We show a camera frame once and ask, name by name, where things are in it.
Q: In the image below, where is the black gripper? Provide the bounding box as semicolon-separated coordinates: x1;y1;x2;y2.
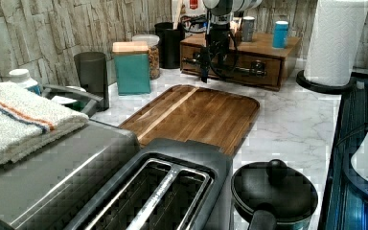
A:
199;12;234;82

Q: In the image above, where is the wooden drawer box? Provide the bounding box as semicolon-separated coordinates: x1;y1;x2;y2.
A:
179;32;302;92

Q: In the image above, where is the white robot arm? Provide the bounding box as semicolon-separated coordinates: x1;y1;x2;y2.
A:
197;0;262;82

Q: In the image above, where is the wooden cutting board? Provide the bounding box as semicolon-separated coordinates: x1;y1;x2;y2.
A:
120;85;260;156

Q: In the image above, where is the black utensil holder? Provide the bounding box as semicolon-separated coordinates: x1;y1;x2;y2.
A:
154;22;185;69

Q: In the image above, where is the glass jar with clear lid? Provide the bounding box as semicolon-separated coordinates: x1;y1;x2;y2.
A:
132;34;160;80

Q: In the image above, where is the grey shaker with white cap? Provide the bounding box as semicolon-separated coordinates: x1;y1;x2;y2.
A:
241;16;255;42

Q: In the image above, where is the red and white printed bag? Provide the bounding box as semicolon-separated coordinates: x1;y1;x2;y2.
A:
180;0;206;34

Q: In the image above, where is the teal canister with wooden lid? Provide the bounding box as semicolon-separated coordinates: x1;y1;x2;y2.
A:
112;41;151;96

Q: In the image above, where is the wooden spoon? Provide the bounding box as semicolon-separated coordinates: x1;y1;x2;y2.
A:
172;0;183;30

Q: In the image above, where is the blue shaker with white cap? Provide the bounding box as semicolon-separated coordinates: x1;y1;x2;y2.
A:
272;21;288;49

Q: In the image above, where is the black paper towel holder base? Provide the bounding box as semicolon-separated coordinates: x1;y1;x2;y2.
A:
296;71;356;95

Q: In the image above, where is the dark grey cup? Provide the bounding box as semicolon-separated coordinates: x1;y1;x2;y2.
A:
74;52;109;111

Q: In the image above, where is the black two-slot toaster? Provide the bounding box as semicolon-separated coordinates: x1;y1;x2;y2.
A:
65;138;232;230

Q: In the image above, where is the white paper towel roll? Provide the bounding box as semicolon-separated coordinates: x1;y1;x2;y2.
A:
304;0;368;86

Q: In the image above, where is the white-capped blue bottle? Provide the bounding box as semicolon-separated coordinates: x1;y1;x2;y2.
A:
9;69;41;95

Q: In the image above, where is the striped white folded towel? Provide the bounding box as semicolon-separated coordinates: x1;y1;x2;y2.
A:
0;82;88;165

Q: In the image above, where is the silver toaster oven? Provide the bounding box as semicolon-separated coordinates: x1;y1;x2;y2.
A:
0;121;140;230

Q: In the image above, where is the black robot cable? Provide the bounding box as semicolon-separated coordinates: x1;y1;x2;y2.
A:
180;14;240;81

